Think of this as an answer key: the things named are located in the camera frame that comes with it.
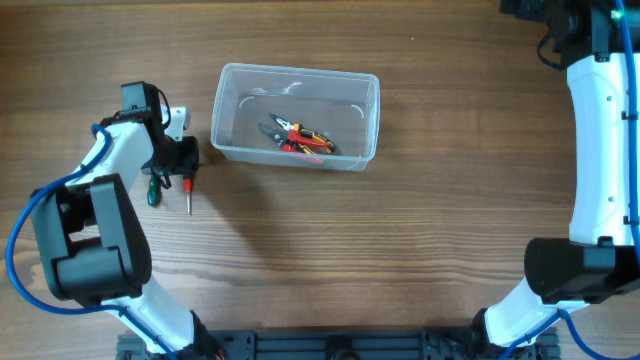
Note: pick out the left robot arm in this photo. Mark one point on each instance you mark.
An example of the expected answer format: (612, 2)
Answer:
(91, 244)

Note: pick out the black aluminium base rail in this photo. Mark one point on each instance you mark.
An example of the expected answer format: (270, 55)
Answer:
(447, 343)

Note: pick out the orange black needle nose pliers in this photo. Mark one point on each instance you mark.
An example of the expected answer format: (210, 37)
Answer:
(284, 124)

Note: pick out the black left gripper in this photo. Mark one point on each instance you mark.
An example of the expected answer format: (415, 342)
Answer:
(189, 164)

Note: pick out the black red handled screwdriver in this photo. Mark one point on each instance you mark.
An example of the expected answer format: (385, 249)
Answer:
(188, 188)

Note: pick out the green handled screwdriver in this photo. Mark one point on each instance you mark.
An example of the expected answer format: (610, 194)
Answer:
(153, 192)

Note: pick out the red handled pruning snips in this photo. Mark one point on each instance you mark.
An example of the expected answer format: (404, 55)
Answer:
(292, 142)

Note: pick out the clear plastic storage container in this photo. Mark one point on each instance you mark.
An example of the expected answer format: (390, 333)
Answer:
(343, 106)

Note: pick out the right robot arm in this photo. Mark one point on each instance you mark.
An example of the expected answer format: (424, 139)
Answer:
(598, 47)

